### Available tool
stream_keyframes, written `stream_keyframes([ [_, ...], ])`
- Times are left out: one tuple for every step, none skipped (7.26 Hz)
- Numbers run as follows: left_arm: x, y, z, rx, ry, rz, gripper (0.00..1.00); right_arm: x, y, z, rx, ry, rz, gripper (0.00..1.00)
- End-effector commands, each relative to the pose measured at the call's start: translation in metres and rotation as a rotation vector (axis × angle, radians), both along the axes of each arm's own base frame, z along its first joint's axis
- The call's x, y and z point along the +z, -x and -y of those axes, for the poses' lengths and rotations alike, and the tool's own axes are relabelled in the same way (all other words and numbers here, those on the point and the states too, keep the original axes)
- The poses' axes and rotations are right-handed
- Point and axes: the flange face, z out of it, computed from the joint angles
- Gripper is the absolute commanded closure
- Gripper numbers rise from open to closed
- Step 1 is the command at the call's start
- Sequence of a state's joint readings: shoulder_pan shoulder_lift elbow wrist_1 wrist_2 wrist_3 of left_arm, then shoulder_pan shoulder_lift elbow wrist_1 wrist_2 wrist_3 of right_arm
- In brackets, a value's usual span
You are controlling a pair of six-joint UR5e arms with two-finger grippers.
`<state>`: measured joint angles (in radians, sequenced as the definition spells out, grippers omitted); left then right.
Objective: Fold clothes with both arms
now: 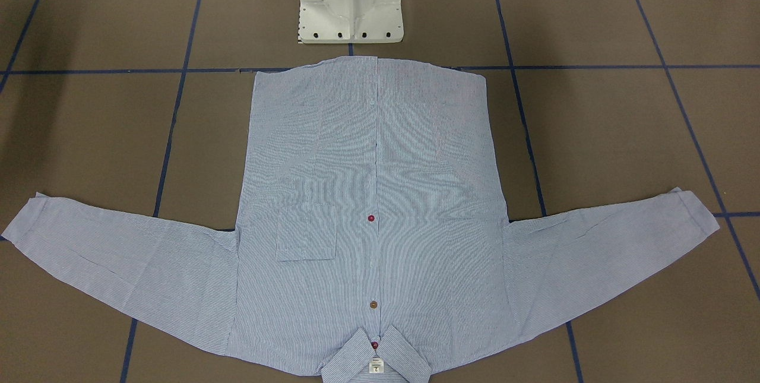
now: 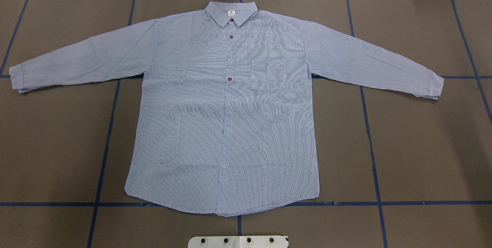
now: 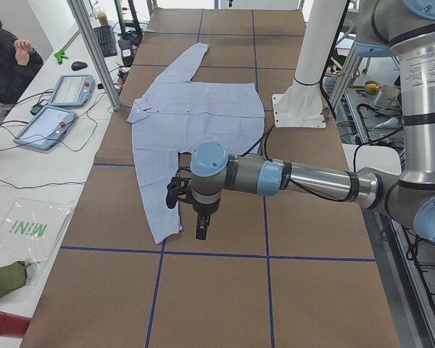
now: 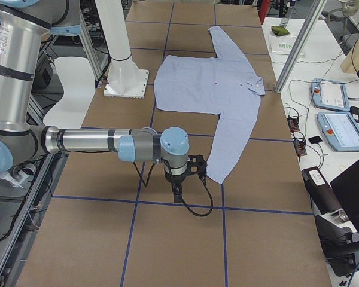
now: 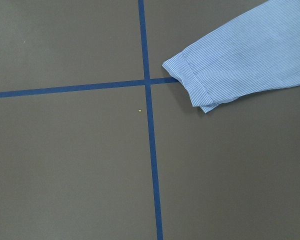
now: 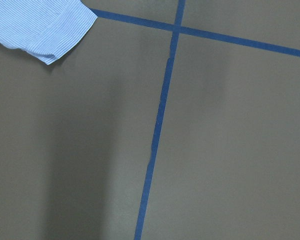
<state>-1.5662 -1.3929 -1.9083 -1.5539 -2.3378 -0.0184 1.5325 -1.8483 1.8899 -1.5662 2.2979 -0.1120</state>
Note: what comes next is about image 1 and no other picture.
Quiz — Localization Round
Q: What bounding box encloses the light blue striped shirt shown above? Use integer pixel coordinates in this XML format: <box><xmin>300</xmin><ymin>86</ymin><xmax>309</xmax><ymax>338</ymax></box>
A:
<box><xmin>2</xmin><ymin>56</ymin><xmax>719</xmax><ymax>382</ymax></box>

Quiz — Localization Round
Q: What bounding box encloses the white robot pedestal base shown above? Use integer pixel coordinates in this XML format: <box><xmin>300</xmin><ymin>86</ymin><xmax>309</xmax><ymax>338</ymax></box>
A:
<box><xmin>297</xmin><ymin>0</ymin><xmax>404</xmax><ymax>44</ymax></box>

